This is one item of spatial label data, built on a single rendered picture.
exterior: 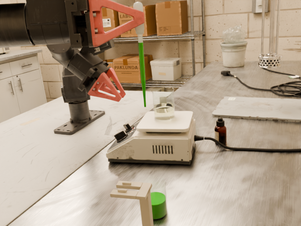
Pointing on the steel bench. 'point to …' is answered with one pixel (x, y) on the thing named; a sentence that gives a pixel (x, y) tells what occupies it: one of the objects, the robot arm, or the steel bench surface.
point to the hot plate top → (148, 118)
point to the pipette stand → (144, 198)
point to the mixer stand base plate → (259, 109)
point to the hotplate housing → (156, 147)
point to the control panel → (126, 137)
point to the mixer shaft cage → (272, 59)
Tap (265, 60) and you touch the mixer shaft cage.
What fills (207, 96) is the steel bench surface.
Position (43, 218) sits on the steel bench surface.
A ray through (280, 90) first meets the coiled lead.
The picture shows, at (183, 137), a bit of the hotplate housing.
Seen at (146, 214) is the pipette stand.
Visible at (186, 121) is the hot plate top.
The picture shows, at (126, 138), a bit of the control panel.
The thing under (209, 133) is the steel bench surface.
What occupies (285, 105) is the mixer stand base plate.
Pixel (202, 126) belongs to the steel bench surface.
